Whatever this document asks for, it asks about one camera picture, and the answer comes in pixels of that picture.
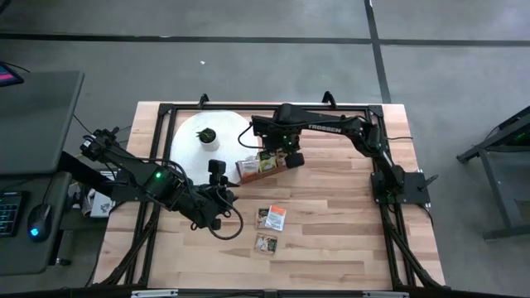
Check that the black computer mouse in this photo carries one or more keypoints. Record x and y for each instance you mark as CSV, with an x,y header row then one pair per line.
x,y
40,221

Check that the tablet with pink screen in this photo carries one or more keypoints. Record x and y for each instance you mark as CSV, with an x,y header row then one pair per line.
x,y
8,77

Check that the silver metal bracket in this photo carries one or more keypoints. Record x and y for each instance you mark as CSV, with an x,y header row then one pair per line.
x,y
154,294
385,294

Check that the brown wooden compartment tray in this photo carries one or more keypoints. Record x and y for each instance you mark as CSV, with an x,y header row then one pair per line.
x,y
267,175

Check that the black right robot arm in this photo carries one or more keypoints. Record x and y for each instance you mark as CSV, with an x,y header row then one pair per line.
x,y
327,124

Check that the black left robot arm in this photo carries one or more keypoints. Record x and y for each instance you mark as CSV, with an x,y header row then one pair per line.
x,y
136,169

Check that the grey side table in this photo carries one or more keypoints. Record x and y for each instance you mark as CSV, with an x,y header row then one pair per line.
x,y
37,120

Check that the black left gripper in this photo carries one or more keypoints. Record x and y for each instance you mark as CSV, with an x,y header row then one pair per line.
x,y
205,205

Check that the black frame bracket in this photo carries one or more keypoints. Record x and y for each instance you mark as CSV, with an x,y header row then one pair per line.
x,y
329,98
203,99

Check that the grey computer desk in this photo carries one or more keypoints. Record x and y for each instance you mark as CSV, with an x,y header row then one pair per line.
x,y
29,252

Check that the white plant pot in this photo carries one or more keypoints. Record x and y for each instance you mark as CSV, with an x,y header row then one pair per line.
x,y
210,145

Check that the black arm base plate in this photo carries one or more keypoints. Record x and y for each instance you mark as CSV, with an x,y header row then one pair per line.
x,y
418,184
128,195

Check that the silver green front packet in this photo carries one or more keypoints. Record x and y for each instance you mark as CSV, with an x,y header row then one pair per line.
x,y
265,243

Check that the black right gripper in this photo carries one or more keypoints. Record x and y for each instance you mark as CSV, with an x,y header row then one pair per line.
x,y
275,134

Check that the white paper box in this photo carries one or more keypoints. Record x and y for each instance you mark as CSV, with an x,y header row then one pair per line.
x,y
101,205

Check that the black metal cart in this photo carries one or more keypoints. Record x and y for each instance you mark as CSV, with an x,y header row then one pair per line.
x,y
497,165

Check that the white round mat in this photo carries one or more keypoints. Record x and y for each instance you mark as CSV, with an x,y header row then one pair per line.
x,y
194,136

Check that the white orange tea packet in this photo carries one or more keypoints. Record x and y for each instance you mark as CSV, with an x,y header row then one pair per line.
x,y
276,218
249,167

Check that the small green succulent plant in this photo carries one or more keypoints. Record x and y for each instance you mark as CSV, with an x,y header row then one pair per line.
x,y
206,133

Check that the black keyboard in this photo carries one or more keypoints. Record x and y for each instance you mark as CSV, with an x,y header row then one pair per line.
x,y
9,213

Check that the yellow green tea packet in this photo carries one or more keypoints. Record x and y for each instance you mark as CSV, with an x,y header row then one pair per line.
x,y
267,161

